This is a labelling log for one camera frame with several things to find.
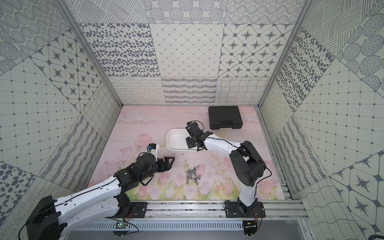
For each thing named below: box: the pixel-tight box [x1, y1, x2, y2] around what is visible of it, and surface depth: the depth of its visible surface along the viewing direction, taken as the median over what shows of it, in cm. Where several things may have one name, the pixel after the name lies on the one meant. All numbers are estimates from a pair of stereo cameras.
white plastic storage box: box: [165, 128, 198, 152], surface depth 100 cm
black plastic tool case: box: [208, 106, 243, 130], surface depth 113 cm
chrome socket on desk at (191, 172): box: [186, 168, 196, 175], surface depth 88 cm
